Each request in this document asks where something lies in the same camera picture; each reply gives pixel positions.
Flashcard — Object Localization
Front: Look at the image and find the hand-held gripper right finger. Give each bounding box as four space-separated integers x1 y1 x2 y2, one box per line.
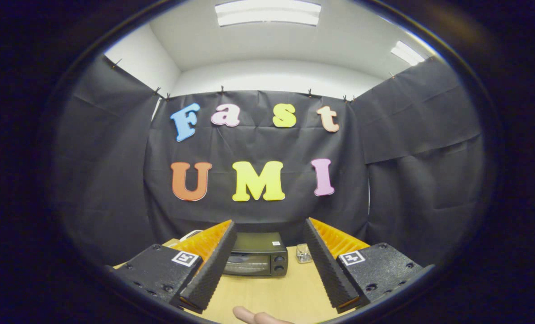
303 217 435 314

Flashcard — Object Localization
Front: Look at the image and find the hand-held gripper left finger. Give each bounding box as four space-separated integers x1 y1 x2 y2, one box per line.
112 220 238 314

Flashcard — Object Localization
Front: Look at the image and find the black toaster oven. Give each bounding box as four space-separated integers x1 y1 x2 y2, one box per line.
222 232 289 277

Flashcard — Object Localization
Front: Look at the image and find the clear glass jar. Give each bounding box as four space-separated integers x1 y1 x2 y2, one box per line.
296 243 313 264

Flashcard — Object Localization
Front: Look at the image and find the ceiling light panel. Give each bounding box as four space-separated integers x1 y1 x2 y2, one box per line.
215 0 322 27
390 40 425 67

